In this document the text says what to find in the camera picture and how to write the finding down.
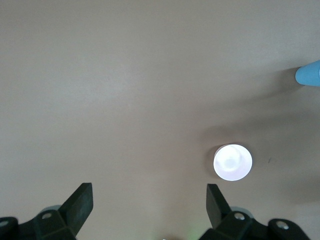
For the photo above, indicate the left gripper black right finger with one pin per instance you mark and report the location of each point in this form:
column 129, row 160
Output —
column 232, row 225

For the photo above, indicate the pink bowl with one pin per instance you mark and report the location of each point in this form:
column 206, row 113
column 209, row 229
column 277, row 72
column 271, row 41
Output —
column 232, row 162

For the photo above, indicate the blue plastic cup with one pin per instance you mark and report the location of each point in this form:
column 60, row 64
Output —
column 310, row 73

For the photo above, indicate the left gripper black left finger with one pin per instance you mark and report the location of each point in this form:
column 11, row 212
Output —
column 62, row 222

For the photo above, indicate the brown table cloth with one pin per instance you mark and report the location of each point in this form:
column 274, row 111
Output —
column 125, row 75

